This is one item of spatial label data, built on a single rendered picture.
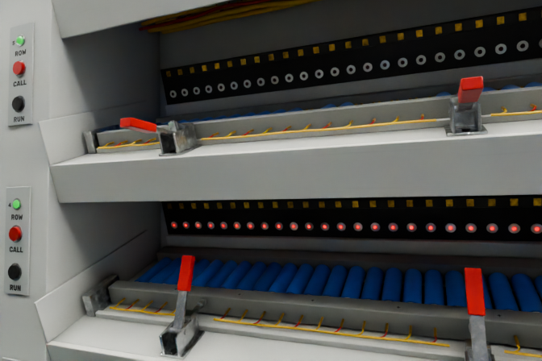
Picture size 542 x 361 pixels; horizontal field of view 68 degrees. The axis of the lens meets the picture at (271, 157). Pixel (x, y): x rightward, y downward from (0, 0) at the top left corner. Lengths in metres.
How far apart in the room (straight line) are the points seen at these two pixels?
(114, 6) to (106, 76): 0.13
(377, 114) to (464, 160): 0.09
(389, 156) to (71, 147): 0.37
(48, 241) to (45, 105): 0.15
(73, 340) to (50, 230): 0.12
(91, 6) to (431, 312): 0.47
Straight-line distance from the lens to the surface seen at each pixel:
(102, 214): 0.57
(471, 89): 0.27
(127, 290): 0.53
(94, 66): 0.58
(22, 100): 0.56
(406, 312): 0.41
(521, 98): 0.38
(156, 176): 0.42
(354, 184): 0.34
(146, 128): 0.38
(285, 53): 0.54
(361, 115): 0.38
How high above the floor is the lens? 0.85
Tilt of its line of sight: 4 degrees up
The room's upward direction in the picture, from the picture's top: 2 degrees counter-clockwise
